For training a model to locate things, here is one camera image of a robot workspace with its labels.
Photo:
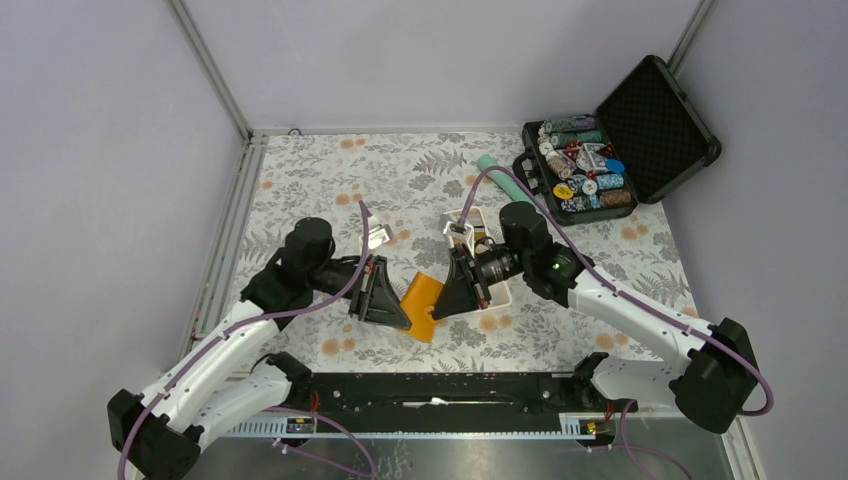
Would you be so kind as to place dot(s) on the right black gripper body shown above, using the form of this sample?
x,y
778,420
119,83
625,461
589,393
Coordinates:
x,y
484,270

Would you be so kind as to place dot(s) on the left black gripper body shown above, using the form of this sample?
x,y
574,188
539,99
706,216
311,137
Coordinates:
x,y
362,289

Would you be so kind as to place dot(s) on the orange leather card holder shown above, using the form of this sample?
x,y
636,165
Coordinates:
x,y
418,304

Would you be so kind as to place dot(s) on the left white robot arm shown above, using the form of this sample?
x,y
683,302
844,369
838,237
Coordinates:
x,y
161,432

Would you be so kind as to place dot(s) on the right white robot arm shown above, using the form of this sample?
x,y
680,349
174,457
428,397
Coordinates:
x,y
707,371

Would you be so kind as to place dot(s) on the white plastic tray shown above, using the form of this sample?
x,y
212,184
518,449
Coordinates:
x,y
493,291

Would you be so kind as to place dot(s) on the floral table mat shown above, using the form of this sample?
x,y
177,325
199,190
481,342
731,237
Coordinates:
x,y
409,181

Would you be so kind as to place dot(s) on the black poker chip case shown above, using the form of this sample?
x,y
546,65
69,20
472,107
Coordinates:
x,y
642,142

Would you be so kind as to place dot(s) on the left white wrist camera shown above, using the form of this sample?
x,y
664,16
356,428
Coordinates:
x,y
378,235

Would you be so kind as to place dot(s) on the mint green handle tool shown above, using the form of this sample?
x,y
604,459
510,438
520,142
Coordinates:
x,y
504,181

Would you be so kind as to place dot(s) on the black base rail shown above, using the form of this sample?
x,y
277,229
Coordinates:
x,y
494,405

